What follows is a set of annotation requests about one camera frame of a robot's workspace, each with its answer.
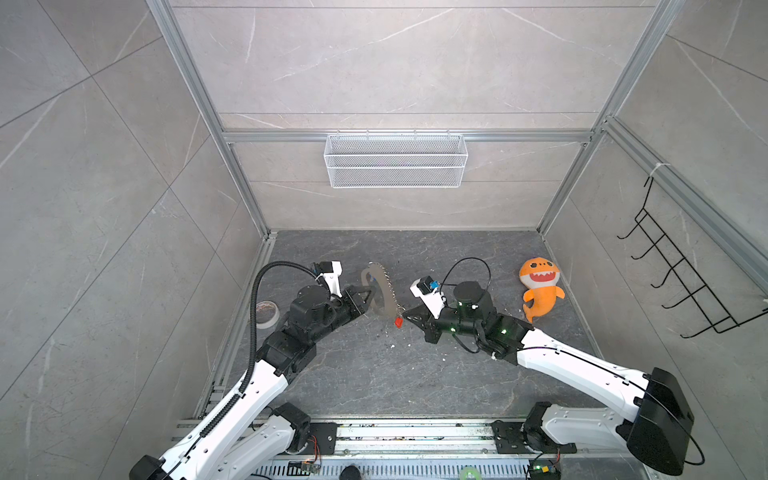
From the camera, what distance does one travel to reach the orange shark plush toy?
3.18 feet

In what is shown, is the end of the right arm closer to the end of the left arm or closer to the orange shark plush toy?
the end of the left arm

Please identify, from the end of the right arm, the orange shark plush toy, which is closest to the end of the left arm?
the end of the right arm
